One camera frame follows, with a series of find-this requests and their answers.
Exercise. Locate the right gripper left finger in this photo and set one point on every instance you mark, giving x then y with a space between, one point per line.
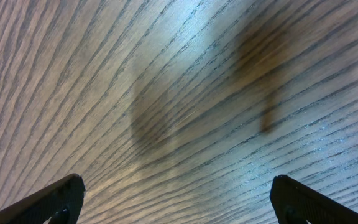
59 202

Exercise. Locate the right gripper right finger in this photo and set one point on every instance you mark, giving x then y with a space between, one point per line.
294 202

